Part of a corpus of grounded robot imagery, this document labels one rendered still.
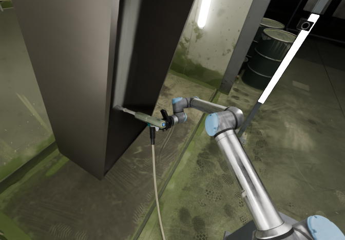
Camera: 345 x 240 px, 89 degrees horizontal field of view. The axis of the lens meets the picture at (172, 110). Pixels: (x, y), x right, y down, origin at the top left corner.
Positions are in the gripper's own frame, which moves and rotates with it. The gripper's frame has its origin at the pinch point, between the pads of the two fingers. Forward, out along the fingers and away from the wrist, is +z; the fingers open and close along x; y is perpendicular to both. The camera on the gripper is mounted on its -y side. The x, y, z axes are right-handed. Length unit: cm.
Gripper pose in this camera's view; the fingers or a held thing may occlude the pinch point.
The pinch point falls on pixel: (151, 124)
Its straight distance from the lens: 127.2
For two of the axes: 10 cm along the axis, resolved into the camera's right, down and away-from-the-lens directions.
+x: -7.4, -2.3, 6.4
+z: -6.7, 1.7, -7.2
